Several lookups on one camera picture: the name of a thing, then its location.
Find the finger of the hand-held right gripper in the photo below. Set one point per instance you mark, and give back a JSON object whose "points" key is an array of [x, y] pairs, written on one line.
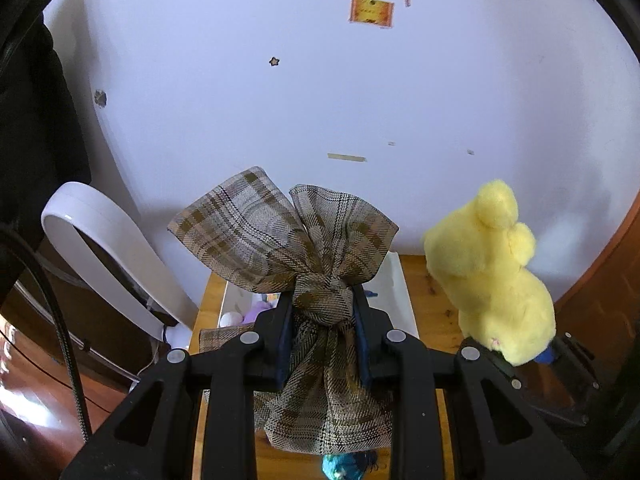
{"points": [[546, 357], [502, 367]]}

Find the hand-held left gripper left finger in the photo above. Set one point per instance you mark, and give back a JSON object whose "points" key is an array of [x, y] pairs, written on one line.
{"points": [[286, 345]]}

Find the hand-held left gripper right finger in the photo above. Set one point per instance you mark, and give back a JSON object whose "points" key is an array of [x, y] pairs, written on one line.
{"points": [[361, 347]]}

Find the purple plush toy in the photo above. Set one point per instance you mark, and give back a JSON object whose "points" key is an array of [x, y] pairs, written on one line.
{"points": [[256, 312]]}

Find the plaid fabric bow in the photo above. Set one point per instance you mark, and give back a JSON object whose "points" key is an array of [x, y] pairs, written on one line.
{"points": [[320, 310]]}

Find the white plastic bin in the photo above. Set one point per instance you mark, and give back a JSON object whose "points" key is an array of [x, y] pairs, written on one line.
{"points": [[400, 300]]}

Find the yellow plush toy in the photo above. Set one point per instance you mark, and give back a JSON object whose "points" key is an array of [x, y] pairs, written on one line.
{"points": [[490, 285]]}

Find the brown wooden door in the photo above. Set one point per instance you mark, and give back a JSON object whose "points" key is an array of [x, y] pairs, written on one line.
{"points": [[600, 285]]}

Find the teal fabric item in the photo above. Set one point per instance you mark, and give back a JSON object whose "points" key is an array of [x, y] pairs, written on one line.
{"points": [[347, 466]]}

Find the strip of tape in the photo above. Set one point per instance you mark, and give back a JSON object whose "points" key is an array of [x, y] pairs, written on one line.
{"points": [[346, 158]]}

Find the brown wooden cabinet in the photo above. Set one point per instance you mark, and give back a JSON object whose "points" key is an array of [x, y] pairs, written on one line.
{"points": [[75, 320]]}

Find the white bladeless fan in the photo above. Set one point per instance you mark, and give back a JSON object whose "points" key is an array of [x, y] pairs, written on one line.
{"points": [[100, 210]]}

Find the small star sticker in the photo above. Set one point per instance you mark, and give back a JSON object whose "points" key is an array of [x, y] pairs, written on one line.
{"points": [[274, 62]]}

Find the black puffer jacket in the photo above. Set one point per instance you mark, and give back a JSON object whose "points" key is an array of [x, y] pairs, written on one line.
{"points": [[35, 135]]}

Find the large orange wall sticker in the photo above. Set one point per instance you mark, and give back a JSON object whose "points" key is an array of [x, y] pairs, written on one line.
{"points": [[371, 11]]}

